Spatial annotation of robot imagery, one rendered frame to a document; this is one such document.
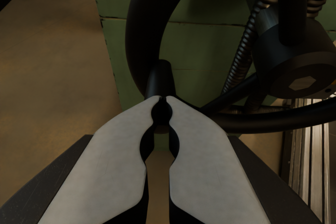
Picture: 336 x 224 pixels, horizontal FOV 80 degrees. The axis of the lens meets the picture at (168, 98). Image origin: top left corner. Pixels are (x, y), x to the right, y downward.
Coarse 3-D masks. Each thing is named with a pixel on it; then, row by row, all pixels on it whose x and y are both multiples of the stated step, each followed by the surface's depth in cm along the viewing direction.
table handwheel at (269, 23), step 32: (160, 0) 12; (288, 0) 12; (128, 32) 14; (160, 32) 14; (288, 32) 14; (320, 32) 16; (128, 64) 17; (256, 64) 18; (288, 64) 15; (320, 64) 15; (224, 96) 23; (288, 96) 18; (224, 128) 27; (256, 128) 28; (288, 128) 27
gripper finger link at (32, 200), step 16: (80, 144) 8; (64, 160) 7; (48, 176) 7; (64, 176) 7; (16, 192) 6; (32, 192) 6; (48, 192) 6; (0, 208) 6; (16, 208) 6; (32, 208) 6
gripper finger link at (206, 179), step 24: (168, 96) 11; (168, 120) 11; (192, 120) 9; (192, 144) 8; (216, 144) 8; (192, 168) 7; (216, 168) 7; (240, 168) 7; (192, 192) 6; (216, 192) 6; (240, 192) 6; (192, 216) 6; (216, 216) 6; (240, 216) 6; (264, 216) 6
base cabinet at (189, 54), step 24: (120, 24) 35; (168, 24) 35; (192, 24) 36; (216, 24) 36; (120, 48) 40; (168, 48) 40; (192, 48) 40; (216, 48) 40; (120, 72) 46; (192, 72) 46; (216, 72) 46; (120, 96) 55; (192, 96) 55; (216, 96) 55; (168, 144) 87
